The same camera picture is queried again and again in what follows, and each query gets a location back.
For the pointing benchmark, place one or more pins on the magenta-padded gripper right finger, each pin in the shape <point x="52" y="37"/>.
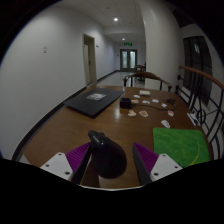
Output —
<point x="163" y="165"/>

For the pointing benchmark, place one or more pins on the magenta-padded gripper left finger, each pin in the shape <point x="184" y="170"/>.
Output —
<point x="59" y="165"/>

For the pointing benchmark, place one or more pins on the black computer mouse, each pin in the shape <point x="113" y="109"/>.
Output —
<point x="108" y="158"/>

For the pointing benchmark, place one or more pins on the green mouse pad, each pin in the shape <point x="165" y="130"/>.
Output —
<point x="180" y="145"/>

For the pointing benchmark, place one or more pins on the white outlined sticker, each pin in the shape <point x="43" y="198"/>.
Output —
<point x="165" y="123"/>

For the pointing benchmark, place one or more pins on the red and white sticker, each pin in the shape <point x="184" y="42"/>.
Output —
<point x="170" y="113"/>

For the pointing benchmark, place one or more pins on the white paper card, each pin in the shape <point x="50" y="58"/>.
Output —
<point x="193" y="119"/>

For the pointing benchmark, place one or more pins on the small beige sticker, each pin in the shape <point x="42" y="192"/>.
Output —
<point x="132" y="113"/>
<point x="143" y="113"/>

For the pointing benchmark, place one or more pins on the small white sticker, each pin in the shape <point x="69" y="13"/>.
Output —
<point x="155" y="100"/>
<point x="164" y="105"/>
<point x="146" y="102"/>

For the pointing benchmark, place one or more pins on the black key bundle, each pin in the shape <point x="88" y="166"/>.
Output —
<point x="171" y="102"/>

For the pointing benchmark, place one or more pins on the black closed laptop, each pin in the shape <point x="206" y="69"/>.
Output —
<point x="91" y="103"/>

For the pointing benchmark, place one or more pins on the small black box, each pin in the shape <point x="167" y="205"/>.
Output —
<point x="125" y="103"/>

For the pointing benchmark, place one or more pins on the small white box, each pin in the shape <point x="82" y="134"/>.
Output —
<point x="144" y="92"/>

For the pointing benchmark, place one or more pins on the wooden round-back chair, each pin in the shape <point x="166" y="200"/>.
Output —
<point x="146" y="74"/>

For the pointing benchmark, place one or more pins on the wood-topped black iron railing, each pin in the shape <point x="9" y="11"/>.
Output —
<point x="200" y="71"/>

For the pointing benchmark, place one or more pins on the dark framed window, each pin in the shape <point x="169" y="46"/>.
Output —
<point x="196" y="66"/>

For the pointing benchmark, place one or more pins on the white side door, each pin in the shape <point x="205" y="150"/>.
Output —
<point x="90" y="60"/>

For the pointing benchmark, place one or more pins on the glass double door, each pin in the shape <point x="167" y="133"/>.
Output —
<point x="128" y="60"/>

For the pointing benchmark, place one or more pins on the green exit sign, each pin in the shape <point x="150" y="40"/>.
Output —
<point x="128" y="43"/>

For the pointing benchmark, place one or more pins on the recessed ceiling lights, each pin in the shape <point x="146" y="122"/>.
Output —
<point x="115" y="19"/>

